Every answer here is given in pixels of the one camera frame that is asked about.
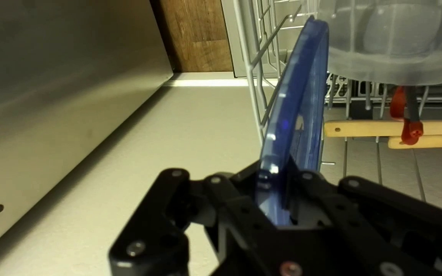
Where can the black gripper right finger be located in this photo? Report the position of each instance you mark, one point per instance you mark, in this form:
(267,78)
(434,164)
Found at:
(386,233)

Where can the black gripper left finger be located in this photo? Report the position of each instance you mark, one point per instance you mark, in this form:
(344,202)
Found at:
(153,242)

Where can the light blue square lid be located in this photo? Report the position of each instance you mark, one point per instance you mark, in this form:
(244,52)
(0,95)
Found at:
(294,124)

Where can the wooden spatula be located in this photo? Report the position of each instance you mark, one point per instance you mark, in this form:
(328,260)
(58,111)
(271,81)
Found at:
(399,134)

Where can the frosted plastic container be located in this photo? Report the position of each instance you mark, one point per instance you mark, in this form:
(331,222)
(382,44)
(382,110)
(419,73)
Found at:
(394,42)

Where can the wire dishwasher rack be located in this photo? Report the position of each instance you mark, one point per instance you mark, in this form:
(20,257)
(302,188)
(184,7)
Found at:
(288,50)

